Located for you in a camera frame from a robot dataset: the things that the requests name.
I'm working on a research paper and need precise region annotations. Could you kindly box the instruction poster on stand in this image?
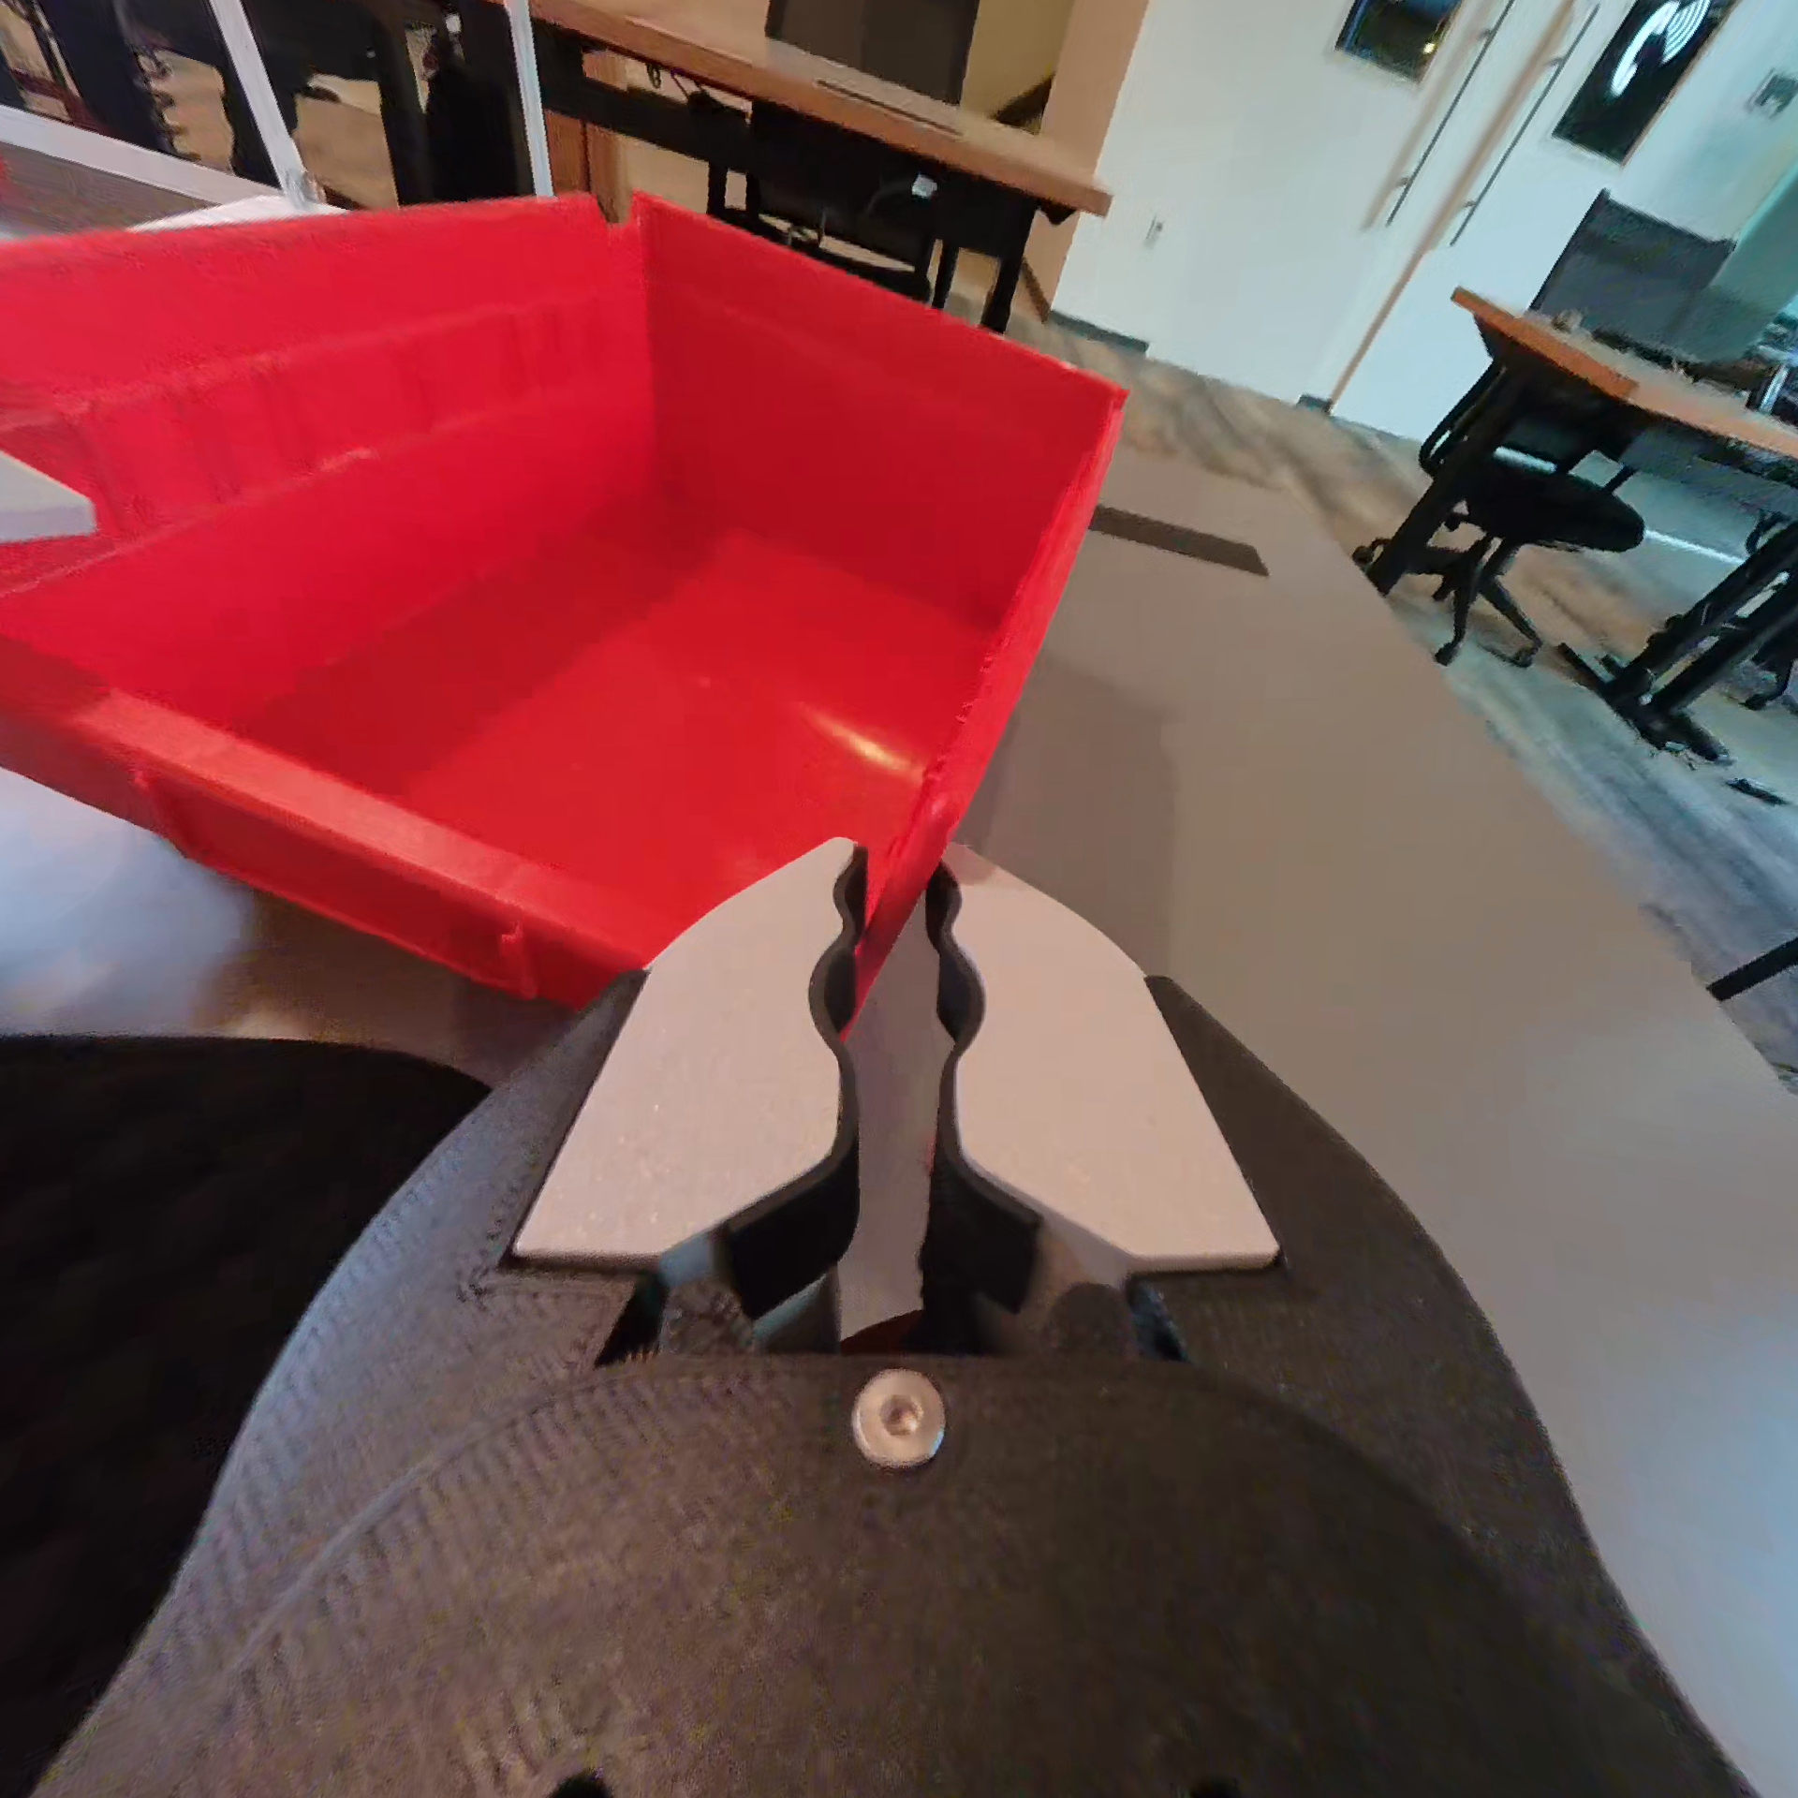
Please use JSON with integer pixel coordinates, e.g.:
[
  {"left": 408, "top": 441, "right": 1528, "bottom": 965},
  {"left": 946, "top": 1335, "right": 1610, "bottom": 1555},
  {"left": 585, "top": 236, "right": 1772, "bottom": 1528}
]
[{"left": 0, "top": 0, "right": 555, "bottom": 233}]

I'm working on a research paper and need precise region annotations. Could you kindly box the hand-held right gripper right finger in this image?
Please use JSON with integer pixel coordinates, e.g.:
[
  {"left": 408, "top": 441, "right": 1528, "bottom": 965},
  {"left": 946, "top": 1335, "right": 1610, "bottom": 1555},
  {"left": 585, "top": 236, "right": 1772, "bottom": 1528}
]
[{"left": 919, "top": 847, "right": 1281, "bottom": 1323}]

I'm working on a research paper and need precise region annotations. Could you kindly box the wooden office desk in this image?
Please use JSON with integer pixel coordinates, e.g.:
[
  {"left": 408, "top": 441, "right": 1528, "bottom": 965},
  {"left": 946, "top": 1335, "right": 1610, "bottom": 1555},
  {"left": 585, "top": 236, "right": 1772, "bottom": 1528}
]
[
  {"left": 1452, "top": 288, "right": 1798, "bottom": 761},
  {"left": 533, "top": 0, "right": 1115, "bottom": 332}
]

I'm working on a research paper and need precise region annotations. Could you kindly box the phone icon glass door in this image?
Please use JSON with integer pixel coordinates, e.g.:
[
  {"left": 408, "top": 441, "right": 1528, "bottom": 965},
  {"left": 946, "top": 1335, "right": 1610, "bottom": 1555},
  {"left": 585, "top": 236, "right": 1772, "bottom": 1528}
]
[
  {"left": 1552, "top": 0, "right": 1745, "bottom": 168},
  {"left": 1332, "top": 0, "right": 1466, "bottom": 83}
]

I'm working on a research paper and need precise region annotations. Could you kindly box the red plastic bin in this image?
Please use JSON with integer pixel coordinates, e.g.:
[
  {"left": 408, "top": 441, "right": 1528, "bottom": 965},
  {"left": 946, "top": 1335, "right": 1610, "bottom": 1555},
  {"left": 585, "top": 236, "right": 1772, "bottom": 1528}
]
[{"left": 0, "top": 195, "right": 1130, "bottom": 1011}]

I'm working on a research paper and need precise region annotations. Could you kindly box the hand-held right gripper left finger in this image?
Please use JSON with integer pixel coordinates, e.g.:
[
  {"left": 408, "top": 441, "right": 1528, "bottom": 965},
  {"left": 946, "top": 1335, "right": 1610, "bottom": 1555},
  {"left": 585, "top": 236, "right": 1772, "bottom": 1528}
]
[{"left": 509, "top": 840, "right": 868, "bottom": 1318}]

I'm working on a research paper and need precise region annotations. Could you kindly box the black office chair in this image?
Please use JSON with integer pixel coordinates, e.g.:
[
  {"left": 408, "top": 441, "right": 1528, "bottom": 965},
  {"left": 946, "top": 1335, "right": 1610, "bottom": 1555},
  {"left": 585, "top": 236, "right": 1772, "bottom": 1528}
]
[
  {"left": 763, "top": 0, "right": 982, "bottom": 108},
  {"left": 1354, "top": 358, "right": 1648, "bottom": 669}
]

